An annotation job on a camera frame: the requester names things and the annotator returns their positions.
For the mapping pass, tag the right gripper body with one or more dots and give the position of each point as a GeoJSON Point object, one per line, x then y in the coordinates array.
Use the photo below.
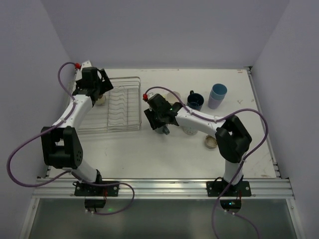
{"type": "Point", "coordinates": [154, 119]}

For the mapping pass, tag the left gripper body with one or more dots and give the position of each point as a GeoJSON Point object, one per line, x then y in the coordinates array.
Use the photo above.
{"type": "Point", "coordinates": [105, 83]}

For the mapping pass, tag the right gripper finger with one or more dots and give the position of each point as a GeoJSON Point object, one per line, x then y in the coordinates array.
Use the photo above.
{"type": "Point", "coordinates": [150, 115]}
{"type": "Point", "coordinates": [167, 120]}

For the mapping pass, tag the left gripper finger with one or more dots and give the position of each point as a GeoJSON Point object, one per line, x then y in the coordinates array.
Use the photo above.
{"type": "Point", "coordinates": [81, 85]}
{"type": "Point", "coordinates": [106, 84]}

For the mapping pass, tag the dark teal mug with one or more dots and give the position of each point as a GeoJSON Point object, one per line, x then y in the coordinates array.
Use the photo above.
{"type": "Point", "coordinates": [163, 130]}

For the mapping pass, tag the yellow-green cup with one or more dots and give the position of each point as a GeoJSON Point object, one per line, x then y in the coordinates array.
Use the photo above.
{"type": "Point", "coordinates": [172, 97]}

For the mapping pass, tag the beige brown cup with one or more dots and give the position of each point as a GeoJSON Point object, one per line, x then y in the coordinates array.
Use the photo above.
{"type": "Point", "coordinates": [101, 100]}

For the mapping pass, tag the white patterned cup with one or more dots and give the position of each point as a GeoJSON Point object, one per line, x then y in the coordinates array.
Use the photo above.
{"type": "Point", "coordinates": [189, 130]}

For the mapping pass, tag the dark blue mug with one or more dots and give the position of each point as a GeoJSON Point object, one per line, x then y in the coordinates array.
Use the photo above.
{"type": "Point", "coordinates": [195, 101]}

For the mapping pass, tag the speckled ceramic cup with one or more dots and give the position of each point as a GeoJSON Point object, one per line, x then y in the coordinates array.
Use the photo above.
{"type": "Point", "coordinates": [210, 142]}

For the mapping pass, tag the lavender plastic cup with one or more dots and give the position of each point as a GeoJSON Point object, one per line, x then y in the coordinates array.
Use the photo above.
{"type": "Point", "coordinates": [213, 103]}

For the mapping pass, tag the light blue cup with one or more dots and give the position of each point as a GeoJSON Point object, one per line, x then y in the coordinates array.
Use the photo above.
{"type": "Point", "coordinates": [218, 92]}

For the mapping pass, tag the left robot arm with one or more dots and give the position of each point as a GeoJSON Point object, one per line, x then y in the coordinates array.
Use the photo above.
{"type": "Point", "coordinates": [61, 146]}

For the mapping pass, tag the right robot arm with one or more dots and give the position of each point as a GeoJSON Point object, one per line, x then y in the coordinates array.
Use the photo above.
{"type": "Point", "coordinates": [232, 138]}

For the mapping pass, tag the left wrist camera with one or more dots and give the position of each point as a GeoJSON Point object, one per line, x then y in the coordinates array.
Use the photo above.
{"type": "Point", "coordinates": [84, 64]}

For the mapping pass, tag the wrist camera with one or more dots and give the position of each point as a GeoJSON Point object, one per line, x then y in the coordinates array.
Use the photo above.
{"type": "Point", "coordinates": [147, 96]}
{"type": "Point", "coordinates": [84, 64]}

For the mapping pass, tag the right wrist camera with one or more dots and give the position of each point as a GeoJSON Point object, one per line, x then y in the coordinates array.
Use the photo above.
{"type": "Point", "coordinates": [147, 96]}

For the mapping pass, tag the metal wire dish rack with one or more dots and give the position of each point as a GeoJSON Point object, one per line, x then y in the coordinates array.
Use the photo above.
{"type": "Point", "coordinates": [121, 111]}

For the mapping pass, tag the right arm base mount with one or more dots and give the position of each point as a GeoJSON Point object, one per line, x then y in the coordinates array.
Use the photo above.
{"type": "Point", "coordinates": [231, 200]}

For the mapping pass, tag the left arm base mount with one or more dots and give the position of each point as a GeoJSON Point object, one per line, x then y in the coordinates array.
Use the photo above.
{"type": "Point", "coordinates": [95, 196]}

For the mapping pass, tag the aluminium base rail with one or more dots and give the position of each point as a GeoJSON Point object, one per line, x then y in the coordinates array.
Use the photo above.
{"type": "Point", "coordinates": [171, 189]}

